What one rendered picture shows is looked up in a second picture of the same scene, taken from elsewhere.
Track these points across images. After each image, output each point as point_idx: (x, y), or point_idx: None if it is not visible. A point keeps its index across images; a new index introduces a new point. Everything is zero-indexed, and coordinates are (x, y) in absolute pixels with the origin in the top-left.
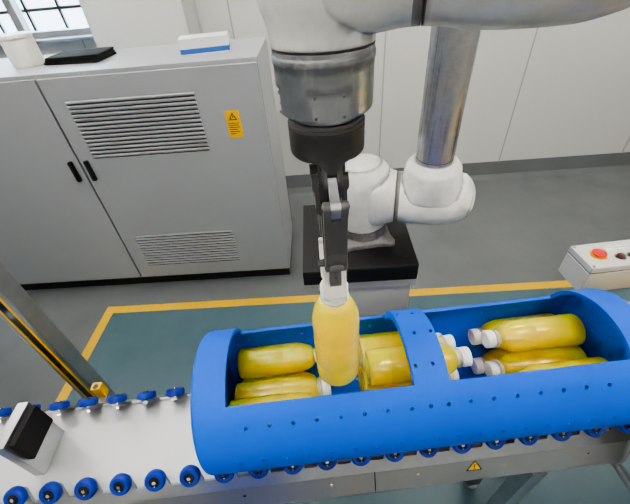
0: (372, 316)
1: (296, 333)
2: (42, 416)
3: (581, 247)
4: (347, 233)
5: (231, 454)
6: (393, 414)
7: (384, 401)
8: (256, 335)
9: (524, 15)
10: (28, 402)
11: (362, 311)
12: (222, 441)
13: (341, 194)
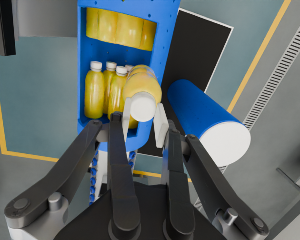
0: (78, 18)
1: (80, 81)
2: (102, 188)
3: None
4: (224, 176)
5: (150, 127)
6: (165, 44)
7: (159, 48)
8: (80, 108)
9: None
10: (97, 196)
11: (34, 1)
12: (147, 134)
13: (202, 215)
